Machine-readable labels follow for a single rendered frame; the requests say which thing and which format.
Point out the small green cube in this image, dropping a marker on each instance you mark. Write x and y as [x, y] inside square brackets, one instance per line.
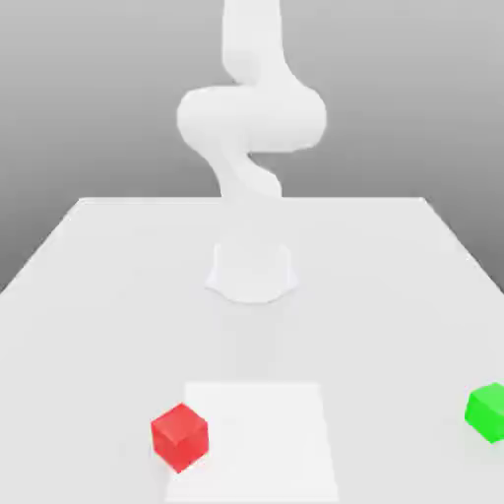
[486, 413]

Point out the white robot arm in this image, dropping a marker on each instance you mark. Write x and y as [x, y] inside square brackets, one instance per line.
[252, 118]

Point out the small red cube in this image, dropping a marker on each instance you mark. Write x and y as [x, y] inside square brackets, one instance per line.
[179, 437]

